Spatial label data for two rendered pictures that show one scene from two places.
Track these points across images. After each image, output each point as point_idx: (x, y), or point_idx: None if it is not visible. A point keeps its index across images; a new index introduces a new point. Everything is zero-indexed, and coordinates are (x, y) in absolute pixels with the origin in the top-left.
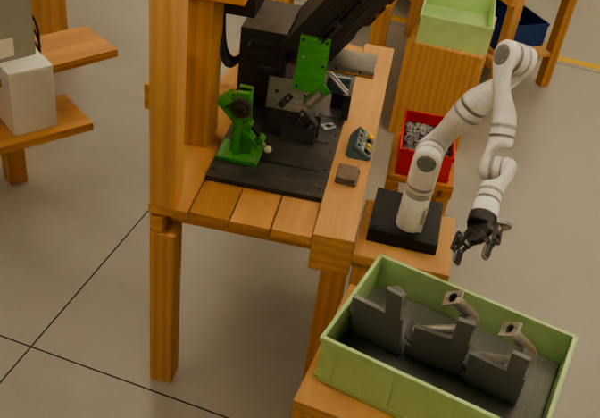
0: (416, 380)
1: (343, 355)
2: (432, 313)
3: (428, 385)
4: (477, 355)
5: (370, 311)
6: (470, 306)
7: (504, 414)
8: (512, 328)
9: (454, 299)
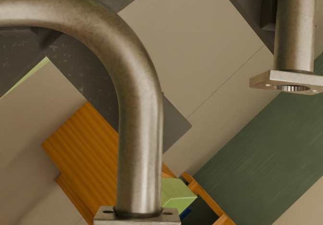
0: (18, 83)
1: None
2: None
3: (40, 64)
4: (125, 6)
5: None
6: (161, 143)
7: None
8: (293, 65)
9: (120, 196)
